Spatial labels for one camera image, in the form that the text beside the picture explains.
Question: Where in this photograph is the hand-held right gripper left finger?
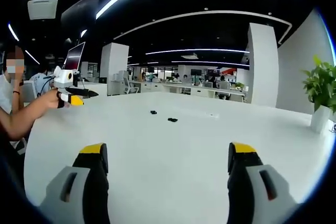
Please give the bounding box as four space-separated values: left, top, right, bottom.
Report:
39 142 111 224

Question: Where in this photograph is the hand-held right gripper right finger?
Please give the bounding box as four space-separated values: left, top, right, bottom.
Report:
226 142 299 224

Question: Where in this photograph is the person's left hand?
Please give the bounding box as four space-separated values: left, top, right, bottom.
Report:
46 89 72 110

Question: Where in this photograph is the computer monitor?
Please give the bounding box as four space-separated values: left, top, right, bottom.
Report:
64 41 87 72

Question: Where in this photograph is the white office chair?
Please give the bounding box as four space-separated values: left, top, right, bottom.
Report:
122 76 140 95

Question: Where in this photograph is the ceiling air conditioner unit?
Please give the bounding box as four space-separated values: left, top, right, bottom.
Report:
27 0 60 21

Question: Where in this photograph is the white plant pot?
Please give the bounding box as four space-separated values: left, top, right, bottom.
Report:
310 104 332 134

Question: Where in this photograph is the row of office desks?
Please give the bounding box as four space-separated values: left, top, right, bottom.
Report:
136 79 249 102

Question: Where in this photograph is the green potted plant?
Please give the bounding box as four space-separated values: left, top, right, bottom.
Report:
301 55 336 113

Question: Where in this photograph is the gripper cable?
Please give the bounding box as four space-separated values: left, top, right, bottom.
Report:
36 74 56 98

